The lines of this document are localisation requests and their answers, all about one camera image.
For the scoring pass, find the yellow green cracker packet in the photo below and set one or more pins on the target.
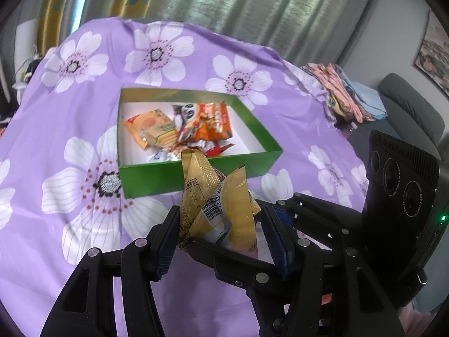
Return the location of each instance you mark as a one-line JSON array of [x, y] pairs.
[[161, 135]]

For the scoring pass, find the gold and brown snack packet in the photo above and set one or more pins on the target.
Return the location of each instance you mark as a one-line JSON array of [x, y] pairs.
[[228, 217]]

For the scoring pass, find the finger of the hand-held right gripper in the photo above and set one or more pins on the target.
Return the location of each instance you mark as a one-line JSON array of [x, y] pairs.
[[231, 263], [305, 210]]

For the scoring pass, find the orange panda snack packet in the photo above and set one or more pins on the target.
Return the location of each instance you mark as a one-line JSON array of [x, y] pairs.
[[210, 123]]

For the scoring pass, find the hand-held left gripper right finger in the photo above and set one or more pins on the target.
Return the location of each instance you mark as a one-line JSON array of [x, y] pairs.
[[277, 242]]

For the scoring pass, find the grey curtain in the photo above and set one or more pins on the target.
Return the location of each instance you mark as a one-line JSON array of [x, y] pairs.
[[245, 7]]

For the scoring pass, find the orange cookie packet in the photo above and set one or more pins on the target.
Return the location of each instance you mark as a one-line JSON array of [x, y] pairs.
[[140, 124]]

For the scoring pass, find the grey chair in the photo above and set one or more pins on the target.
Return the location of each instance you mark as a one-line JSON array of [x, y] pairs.
[[410, 101]]

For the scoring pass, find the framed wall picture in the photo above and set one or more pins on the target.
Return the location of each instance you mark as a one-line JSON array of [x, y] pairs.
[[435, 52]]

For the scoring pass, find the green cardboard box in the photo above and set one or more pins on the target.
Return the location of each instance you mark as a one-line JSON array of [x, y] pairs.
[[151, 182]]

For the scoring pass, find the red and white snack packet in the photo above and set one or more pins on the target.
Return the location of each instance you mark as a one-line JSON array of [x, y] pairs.
[[214, 149]]

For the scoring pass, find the light blue cloth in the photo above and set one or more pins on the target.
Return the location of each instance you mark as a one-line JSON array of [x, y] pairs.
[[368, 98]]

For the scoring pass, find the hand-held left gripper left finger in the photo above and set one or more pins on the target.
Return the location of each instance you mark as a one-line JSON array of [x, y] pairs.
[[165, 249]]

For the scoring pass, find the yellow patterned curtain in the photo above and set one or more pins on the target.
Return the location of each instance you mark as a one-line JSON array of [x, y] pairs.
[[59, 7]]

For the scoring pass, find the yellow printed cloth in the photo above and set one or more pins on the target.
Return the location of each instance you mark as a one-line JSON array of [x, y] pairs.
[[338, 105]]

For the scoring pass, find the purple floral bedsheet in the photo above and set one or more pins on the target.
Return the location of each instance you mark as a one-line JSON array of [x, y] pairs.
[[70, 270]]

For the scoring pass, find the pink patterned cloth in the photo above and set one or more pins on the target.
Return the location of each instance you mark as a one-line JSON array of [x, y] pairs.
[[329, 77]]

